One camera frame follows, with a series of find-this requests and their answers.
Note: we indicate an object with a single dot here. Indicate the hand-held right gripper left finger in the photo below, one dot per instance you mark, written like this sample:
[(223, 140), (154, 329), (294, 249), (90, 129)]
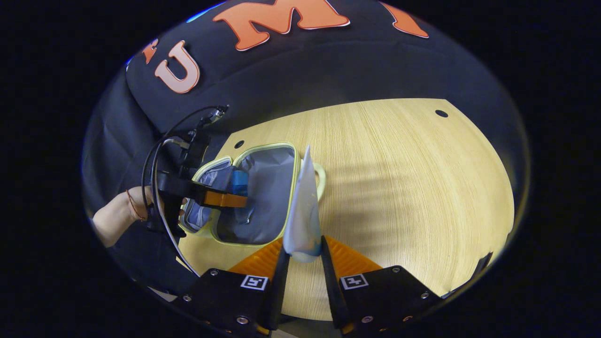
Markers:
[(281, 281)]

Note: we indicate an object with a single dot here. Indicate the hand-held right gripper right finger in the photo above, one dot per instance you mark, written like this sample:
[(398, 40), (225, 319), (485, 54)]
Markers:
[(331, 286)]

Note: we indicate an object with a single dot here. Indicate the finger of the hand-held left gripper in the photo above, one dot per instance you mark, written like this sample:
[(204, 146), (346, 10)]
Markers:
[(225, 199)]

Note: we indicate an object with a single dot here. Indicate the small blue bottle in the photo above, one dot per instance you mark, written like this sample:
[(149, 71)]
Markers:
[(239, 184)]

